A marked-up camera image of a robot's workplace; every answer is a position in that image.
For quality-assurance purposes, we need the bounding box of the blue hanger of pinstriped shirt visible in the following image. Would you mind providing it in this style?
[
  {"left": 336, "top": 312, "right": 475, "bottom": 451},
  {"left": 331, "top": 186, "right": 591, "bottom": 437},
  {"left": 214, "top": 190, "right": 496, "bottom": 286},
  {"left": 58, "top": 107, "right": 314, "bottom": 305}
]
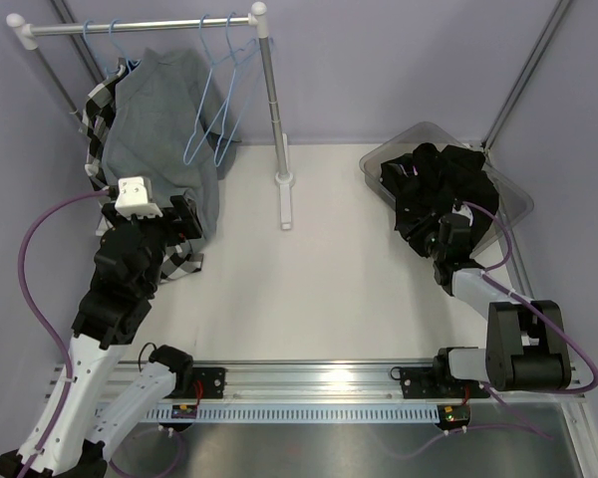
[{"left": 213, "top": 12, "right": 260, "bottom": 175}]

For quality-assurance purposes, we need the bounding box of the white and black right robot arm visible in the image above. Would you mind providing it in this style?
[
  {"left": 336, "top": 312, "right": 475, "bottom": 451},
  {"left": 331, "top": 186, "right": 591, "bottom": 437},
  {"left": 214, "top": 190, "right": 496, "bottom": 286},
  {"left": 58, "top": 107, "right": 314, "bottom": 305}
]
[{"left": 423, "top": 213, "right": 572, "bottom": 395}]

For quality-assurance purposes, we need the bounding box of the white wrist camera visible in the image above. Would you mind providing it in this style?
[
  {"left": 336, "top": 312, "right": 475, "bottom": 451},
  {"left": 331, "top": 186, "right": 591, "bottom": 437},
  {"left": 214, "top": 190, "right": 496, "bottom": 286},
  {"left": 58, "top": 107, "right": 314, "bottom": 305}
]
[
  {"left": 114, "top": 176, "right": 162, "bottom": 219},
  {"left": 451, "top": 201, "right": 474, "bottom": 227}
]

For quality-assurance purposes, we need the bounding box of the plain black shirt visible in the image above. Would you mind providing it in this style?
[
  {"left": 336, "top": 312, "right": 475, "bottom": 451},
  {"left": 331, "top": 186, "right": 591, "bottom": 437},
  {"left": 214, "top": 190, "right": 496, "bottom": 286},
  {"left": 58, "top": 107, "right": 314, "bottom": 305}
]
[{"left": 380, "top": 142, "right": 499, "bottom": 247}]

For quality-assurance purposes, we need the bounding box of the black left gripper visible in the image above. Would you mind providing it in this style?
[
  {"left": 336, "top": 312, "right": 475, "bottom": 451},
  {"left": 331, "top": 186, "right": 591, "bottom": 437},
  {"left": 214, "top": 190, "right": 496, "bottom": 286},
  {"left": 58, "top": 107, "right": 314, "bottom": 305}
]
[{"left": 105, "top": 195, "right": 201, "bottom": 295}]

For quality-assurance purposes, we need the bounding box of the blue hanger of grey shirt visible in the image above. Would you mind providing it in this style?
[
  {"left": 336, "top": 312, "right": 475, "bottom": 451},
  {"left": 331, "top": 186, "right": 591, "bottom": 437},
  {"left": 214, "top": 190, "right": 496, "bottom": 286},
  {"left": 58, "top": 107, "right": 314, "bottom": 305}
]
[{"left": 108, "top": 19, "right": 141, "bottom": 72}]

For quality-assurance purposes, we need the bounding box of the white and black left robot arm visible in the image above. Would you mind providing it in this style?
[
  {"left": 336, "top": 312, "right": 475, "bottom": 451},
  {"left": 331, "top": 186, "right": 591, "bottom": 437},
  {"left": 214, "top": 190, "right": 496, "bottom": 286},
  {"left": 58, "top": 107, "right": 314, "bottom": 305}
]
[{"left": 0, "top": 194, "right": 202, "bottom": 477}]

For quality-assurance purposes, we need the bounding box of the white slotted cable duct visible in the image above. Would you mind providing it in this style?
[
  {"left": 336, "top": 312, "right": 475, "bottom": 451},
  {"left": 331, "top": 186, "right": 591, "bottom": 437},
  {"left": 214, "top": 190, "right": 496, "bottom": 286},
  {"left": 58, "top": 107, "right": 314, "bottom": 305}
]
[{"left": 142, "top": 404, "right": 441, "bottom": 424}]

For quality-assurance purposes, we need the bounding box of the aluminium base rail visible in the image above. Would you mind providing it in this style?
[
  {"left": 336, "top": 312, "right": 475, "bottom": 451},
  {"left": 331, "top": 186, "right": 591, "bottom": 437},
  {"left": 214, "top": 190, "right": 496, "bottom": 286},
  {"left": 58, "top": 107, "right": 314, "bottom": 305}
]
[{"left": 74, "top": 360, "right": 585, "bottom": 405}]

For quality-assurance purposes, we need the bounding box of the grey shirt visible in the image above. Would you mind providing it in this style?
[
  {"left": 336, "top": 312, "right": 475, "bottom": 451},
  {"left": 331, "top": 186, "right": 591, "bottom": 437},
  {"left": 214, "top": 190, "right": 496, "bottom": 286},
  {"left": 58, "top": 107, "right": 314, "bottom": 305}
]
[{"left": 102, "top": 49, "right": 238, "bottom": 248}]

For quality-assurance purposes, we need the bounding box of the blue hanger of checked shirt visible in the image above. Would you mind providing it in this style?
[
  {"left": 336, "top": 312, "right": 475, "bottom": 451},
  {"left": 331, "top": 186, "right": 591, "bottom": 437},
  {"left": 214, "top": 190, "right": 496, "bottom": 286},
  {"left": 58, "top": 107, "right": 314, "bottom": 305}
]
[{"left": 82, "top": 20, "right": 115, "bottom": 78}]

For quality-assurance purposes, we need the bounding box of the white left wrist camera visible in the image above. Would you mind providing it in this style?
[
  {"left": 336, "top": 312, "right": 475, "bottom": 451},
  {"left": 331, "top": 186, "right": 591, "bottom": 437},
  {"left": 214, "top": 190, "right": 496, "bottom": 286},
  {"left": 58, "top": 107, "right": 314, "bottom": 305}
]
[{"left": 114, "top": 176, "right": 162, "bottom": 219}]

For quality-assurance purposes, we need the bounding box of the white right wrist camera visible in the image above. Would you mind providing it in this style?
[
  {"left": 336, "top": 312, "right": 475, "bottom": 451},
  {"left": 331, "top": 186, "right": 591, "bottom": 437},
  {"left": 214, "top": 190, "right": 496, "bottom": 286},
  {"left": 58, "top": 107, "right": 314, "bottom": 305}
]
[{"left": 451, "top": 201, "right": 474, "bottom": 227}]

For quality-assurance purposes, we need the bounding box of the black white checked shirt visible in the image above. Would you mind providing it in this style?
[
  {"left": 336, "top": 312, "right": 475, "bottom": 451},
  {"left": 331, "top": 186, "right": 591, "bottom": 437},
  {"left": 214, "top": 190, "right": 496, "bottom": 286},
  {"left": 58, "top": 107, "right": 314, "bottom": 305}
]
[{"left": 80, "top": 66, "right": 204, "bottom": 282}]

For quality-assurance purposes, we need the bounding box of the blue hanger of black shirt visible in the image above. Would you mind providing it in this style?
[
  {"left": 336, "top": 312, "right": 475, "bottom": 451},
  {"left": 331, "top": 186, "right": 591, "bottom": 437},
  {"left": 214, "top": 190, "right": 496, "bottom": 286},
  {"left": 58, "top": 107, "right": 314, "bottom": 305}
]
[{"left": 182, "top": 15, "right": 232, "bottom": 166}]

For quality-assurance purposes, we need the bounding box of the metal clothes rack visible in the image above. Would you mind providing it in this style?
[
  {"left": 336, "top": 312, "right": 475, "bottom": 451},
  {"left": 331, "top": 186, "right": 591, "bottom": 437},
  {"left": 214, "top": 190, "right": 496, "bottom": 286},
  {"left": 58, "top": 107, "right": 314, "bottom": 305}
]
[{"left": 6, "top": 1, "right": 294, "bottom": 230}]

